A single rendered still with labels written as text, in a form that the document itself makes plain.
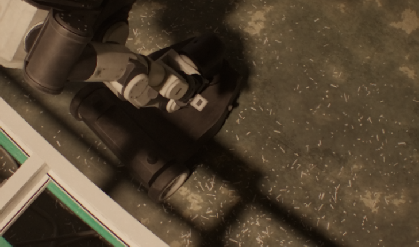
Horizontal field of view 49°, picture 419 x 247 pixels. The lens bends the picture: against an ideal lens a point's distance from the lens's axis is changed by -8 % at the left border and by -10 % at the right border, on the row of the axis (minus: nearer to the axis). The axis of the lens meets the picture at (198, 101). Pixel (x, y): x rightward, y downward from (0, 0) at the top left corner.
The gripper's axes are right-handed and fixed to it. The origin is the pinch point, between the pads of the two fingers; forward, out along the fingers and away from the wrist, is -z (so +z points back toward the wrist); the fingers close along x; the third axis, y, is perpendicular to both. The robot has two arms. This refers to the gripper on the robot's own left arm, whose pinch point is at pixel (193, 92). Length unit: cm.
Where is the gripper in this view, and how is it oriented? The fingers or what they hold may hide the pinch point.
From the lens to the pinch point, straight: 169.0
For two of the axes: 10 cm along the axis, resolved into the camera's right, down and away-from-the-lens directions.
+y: 7.2, 6.1, -3.3
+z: -3.2, -1.3, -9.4
